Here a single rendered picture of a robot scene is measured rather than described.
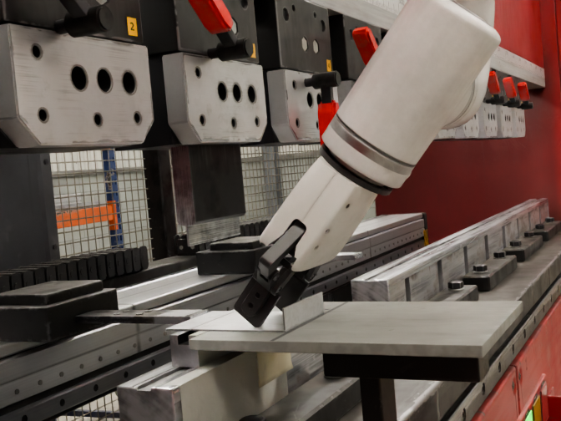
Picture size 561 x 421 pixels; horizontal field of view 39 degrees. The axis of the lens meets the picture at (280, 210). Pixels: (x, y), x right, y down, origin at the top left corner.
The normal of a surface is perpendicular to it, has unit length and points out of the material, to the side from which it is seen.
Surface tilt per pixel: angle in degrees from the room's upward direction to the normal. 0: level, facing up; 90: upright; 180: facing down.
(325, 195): 87
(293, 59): 90
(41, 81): 90
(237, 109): 90
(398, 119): 106
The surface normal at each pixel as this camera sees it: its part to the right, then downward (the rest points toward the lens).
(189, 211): -0.44, 0.08
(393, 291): 0.89, -0.06
